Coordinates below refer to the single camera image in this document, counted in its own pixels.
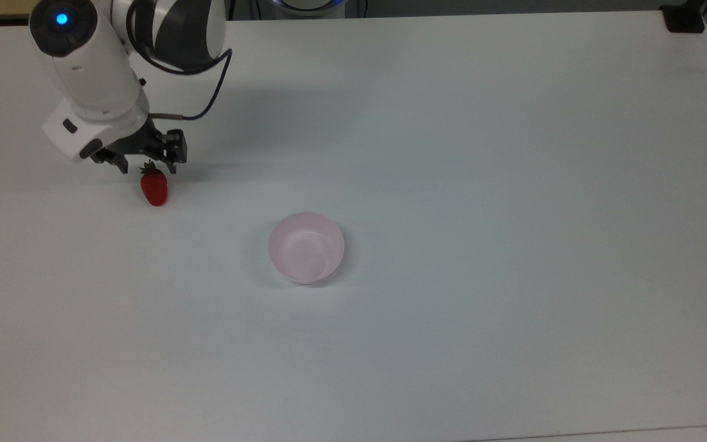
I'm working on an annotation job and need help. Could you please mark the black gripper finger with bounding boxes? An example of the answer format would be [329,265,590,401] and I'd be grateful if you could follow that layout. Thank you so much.
[142,128,188,176]
[90,145,131,176]

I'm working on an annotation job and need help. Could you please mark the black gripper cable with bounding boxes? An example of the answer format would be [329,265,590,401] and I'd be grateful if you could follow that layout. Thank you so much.
[128,0,234,121]

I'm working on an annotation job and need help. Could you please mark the red strawberry green leaves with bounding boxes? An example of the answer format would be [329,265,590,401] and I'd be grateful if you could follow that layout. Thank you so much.
[139,161,169,207]

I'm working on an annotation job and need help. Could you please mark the pink plastic bowl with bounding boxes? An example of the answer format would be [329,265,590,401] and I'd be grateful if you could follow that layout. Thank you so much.
[268,212,346,285]

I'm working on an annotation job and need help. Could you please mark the black table clamp mount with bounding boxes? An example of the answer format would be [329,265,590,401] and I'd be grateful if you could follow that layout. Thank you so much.
[659,0,707,34]

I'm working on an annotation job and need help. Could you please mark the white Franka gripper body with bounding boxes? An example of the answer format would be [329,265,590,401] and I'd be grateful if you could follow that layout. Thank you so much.
[41,97,159,165]

